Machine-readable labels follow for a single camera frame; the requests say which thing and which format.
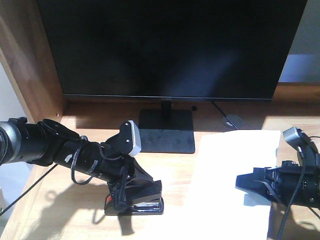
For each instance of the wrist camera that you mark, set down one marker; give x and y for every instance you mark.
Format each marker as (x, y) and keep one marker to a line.
(300, 141)
(129, 139)

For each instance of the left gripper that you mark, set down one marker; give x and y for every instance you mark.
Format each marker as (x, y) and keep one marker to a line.
(87, 159)

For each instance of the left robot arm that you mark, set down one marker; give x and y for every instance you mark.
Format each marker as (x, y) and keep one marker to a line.
(48, 142)

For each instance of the grey desk cable grommet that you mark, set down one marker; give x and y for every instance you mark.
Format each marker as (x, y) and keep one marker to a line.
(232, 121)

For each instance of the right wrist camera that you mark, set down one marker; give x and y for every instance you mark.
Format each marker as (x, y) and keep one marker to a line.
(300, 141)

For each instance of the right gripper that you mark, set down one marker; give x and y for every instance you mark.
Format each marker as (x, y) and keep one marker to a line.
(291, 183)

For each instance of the black stapler with orange tab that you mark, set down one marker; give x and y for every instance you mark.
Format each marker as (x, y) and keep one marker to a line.
(134, 192)

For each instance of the wooden desk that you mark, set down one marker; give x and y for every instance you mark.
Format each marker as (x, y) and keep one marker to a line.
(58, 209)

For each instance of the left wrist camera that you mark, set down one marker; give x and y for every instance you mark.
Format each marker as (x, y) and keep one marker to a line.
(129, 139)

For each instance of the white paper sheet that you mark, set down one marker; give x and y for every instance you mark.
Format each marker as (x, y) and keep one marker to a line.
(201, 201)

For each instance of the black computer monitor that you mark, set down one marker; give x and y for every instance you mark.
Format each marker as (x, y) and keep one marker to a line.
(177, 49)

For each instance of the black monitor stand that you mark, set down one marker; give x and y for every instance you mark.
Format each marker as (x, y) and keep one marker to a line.
(167, 130)

